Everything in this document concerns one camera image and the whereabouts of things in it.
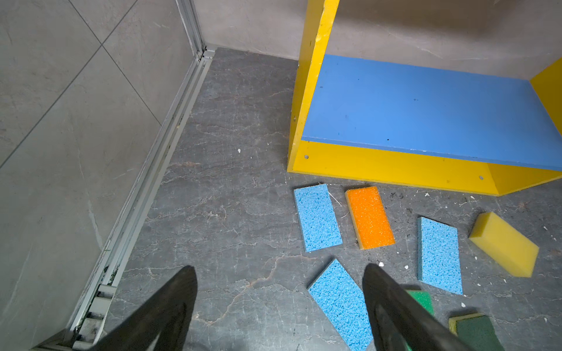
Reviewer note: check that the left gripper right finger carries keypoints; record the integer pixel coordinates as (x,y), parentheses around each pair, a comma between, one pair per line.
(398,321)

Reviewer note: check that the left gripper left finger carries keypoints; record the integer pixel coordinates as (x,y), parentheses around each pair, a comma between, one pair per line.
(164,319)

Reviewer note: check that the yellow sponge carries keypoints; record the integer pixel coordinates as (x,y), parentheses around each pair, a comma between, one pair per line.
(514,252)

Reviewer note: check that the yellow shelf with coloured boards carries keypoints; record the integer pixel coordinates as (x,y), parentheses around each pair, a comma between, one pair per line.
(416,126)

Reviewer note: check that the bright green sponge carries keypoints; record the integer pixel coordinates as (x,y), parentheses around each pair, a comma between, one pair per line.
(424,299)

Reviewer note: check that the blue sponge lower left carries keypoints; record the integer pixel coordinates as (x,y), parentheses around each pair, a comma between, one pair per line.
(343,303)

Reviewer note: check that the blue sponge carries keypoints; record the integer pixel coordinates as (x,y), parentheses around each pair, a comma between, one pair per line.
(438,255)
(317,218)
(343,303)

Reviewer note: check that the blue sponge middle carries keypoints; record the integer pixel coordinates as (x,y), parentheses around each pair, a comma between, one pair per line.
(438,255)

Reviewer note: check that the dark green sponge left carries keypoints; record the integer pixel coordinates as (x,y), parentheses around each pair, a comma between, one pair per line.
(476,330)

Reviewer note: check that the orange sponge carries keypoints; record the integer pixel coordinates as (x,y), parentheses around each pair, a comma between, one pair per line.
(369,218)

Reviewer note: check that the blue sponge upper left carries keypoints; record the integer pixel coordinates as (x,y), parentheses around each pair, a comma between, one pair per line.
(317,218)

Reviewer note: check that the aluminium mounting rail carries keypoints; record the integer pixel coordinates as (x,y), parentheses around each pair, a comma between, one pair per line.
(88,320)

